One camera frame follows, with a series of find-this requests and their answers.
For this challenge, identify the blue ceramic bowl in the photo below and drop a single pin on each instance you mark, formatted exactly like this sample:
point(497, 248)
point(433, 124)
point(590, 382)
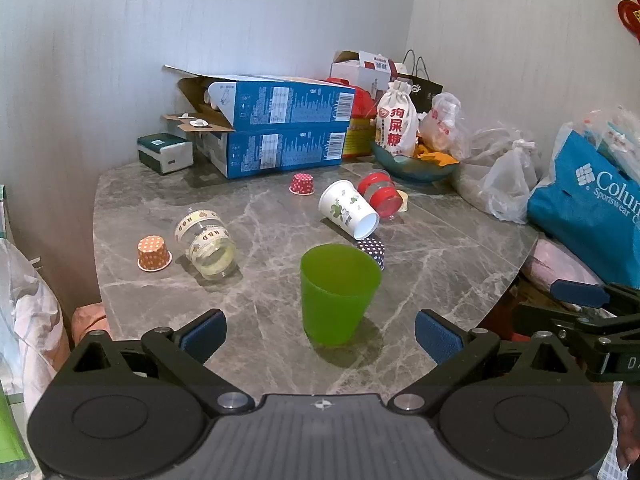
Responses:
point(415, 170)

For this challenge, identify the green tissue box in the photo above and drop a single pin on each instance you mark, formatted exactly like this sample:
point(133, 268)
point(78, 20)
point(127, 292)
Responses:
point(162, 152)

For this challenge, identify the orange snack packet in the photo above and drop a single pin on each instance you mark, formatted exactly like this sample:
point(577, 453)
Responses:
point(440, 157)

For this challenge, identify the green plastic cup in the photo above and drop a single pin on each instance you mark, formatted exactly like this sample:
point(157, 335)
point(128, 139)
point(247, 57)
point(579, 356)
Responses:
point(340, 295)

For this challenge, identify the red wall ornament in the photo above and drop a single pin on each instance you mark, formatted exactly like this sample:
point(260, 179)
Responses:
point(631, 15)

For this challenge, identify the black paper bag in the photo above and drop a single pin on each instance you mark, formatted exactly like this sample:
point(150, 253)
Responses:
point(425, 87)

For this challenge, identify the blue cardboard carton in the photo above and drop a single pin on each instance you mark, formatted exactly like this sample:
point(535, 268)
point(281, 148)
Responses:
point(280, 152)
point(290, 102)

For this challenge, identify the green packet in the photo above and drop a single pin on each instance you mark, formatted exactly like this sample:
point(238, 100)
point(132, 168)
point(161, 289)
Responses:
point(10, 430)

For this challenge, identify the dark polka-dot paper cup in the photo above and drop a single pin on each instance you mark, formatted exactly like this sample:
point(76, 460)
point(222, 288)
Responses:
point(374, 250)

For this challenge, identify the red plastic cup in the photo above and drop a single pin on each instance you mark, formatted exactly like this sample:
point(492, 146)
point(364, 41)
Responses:
point(384, 195)

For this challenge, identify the white patterned cloth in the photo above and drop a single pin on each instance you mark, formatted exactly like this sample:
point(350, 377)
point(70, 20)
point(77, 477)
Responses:
point(27, 320)

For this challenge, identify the red and yellow box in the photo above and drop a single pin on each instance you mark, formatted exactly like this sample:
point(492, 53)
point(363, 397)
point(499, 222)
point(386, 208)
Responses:
point(360, 132)

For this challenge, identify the crinkled plastic bag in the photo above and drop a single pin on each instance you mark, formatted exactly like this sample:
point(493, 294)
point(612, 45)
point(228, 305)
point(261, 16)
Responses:
point(612, 130)

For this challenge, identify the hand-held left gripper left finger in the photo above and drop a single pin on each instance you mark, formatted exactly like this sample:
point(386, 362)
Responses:
point(205, 333)

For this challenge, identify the red polka-dot paper cup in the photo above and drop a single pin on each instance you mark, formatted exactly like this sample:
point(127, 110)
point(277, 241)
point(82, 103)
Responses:
point(302, 184)

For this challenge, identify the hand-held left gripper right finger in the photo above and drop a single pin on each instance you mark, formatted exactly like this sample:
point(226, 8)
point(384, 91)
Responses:
point(438, 341)

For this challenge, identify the white and red box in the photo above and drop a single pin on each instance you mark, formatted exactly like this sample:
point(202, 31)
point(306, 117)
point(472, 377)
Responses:
point(367, 70)

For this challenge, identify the blue shopping bag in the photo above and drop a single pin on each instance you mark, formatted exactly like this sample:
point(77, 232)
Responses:
point(580, 215)

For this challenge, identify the clear glass jar with tape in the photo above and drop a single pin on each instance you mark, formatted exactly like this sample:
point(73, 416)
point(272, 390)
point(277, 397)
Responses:
point(207, 247)

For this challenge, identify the white paper cup green print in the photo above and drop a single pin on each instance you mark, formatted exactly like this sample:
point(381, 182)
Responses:
point(347, 207)

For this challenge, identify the person's right forearm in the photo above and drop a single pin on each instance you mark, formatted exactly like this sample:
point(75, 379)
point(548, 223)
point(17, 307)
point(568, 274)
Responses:
point(627, 420)

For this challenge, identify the clear plastic bag with food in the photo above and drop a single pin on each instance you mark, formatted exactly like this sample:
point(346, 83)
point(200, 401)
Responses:
point(445, 125)

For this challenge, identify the orange polka-dot paper cup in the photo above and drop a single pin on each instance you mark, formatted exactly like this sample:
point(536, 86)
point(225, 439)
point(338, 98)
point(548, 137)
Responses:
point(153, 255)

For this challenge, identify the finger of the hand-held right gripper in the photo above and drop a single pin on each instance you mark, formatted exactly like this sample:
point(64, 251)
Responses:
point(580, 293)
point(560, 321)

